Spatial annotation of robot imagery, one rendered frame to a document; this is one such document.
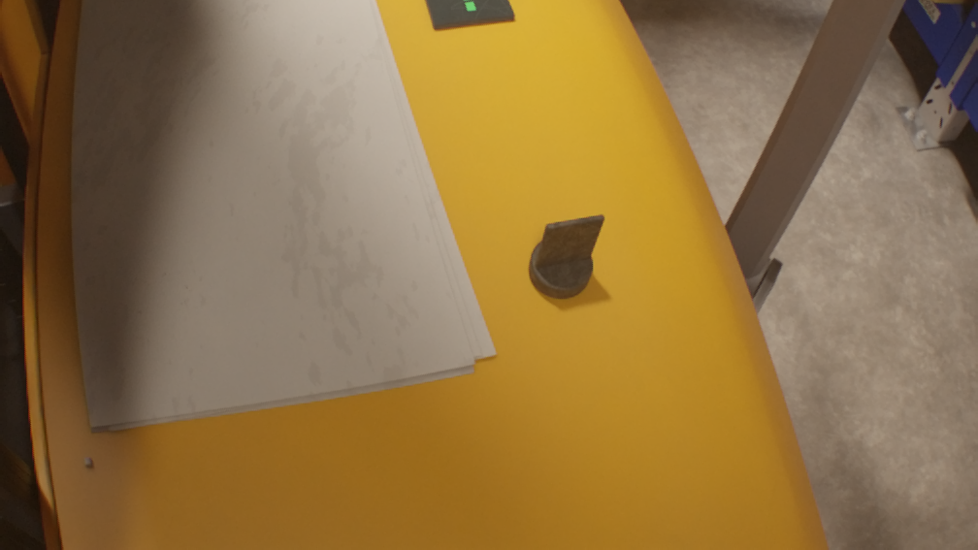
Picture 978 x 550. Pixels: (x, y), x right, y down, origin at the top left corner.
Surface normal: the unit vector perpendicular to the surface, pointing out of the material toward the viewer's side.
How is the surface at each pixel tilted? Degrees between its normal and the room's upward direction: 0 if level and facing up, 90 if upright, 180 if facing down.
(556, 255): 90
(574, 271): 0
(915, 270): 0
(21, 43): 90
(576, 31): 14
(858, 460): 0
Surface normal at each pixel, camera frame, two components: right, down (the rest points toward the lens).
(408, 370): 0.12, -0.52
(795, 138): -0.52, 0.69
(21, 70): 0.26, 0.84
